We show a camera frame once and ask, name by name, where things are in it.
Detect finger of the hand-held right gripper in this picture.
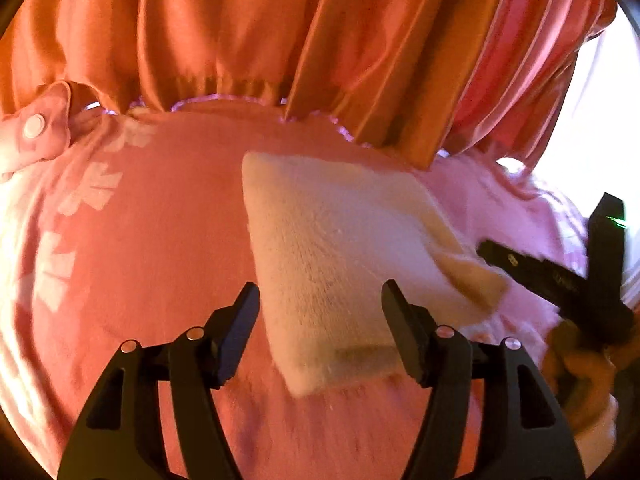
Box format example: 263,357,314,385
477,240,591,318

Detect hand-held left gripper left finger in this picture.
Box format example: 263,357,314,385
57,282,261,480

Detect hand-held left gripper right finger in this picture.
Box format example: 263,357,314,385
381,280,586,480

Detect cream knit sweater black hearts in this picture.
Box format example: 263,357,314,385
241,151,511,398

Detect person's right forearm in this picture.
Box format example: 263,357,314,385
570,400,621,478

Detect person's right hand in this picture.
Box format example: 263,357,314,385
542,317,631,431

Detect pink fleece blanket white print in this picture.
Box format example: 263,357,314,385
0,105,640,480

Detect pink striped curtain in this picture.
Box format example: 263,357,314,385
440,0,618,171

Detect pink cloth with white snap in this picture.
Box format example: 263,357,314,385
0,80,101,181

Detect orange satin curtain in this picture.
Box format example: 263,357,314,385
0,0,506,171

